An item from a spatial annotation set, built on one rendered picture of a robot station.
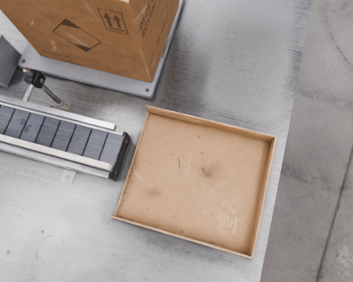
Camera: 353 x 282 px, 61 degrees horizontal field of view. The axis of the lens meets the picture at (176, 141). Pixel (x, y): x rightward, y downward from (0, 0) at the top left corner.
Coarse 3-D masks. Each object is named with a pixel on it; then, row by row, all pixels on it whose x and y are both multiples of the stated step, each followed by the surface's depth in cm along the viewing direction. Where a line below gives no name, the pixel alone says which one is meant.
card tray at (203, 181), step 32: (160, 128) 71; (192, 128) 70; (224, 128) 68; (160, 160) 68; (192, 160) 68; (224, 160) 68; (256, 160) 67; (128, 192) 67; (160, 192) 66; (192, 192) 66; (224, 192) 66; (256, 192) 65; (160, 224) 64; (192, 224) 64; (224, 224) 64; (256, 224) 61
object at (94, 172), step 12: (108, 132) 67; (120, 132) 66; (0, 144) 67; (24, 156) 70; (36, 156) 66; (48, 156) 66; (120, 156) 67; (72, 168) 66; (84, 168) 64; (96, 168) 69
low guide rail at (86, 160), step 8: (0, 136) 64; (16, 144) 64; (24, 144) 63; (32, 144) 63; (48, 152) 62; (56, 152) 62; (64, 152) 62; (72, 160) 62; (80, 160) 61; (88, 160) 61; (96, 160) 61; (104, 168) 61
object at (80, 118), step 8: (0, 96) 61; (16, 104) 60; (24, 104) 60; (32, 104) 60; (48, 112) 59; (56, 112) 59; (64, 112) 59; (72, 120) 60; (80, 120) 59; (88, 120) 58; (96, 120) 58; (104, 128) 59; (112, 128) 58
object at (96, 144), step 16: (0, 112) 69; (16, 112) 69; (0, 128) 68; (16, 128) 68; (32, 128) 68; (48, 128) 67; (64, 128) 67; (80, 128) 67; (48, 144) 66; (64, 144) 66; (80, 144) 66; (96, 144) 66; (112, 144) 65; (112, 160) 64
